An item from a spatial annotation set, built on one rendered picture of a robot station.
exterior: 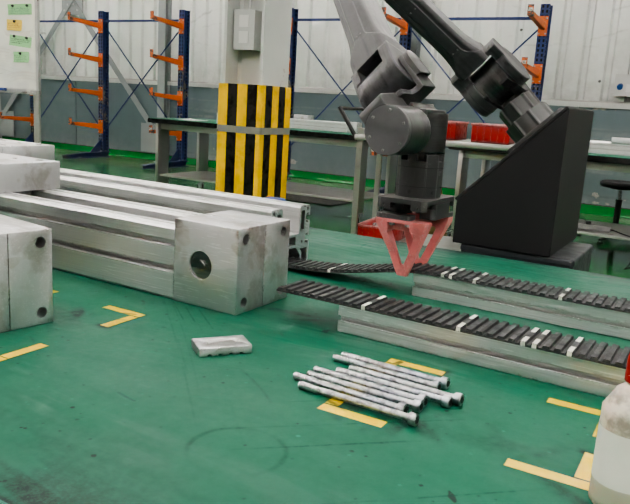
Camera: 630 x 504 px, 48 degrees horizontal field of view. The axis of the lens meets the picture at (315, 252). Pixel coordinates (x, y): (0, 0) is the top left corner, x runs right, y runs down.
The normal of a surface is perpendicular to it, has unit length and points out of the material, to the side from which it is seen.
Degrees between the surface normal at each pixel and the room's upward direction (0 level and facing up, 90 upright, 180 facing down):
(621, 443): 90
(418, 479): 0
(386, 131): 90
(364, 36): 68
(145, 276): 90
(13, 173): 90
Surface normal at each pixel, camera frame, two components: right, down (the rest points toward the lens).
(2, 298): 0.77, 0.18
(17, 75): -0.18, 0.19
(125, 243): -0.52, 0.14
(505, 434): 0.06, -0.98
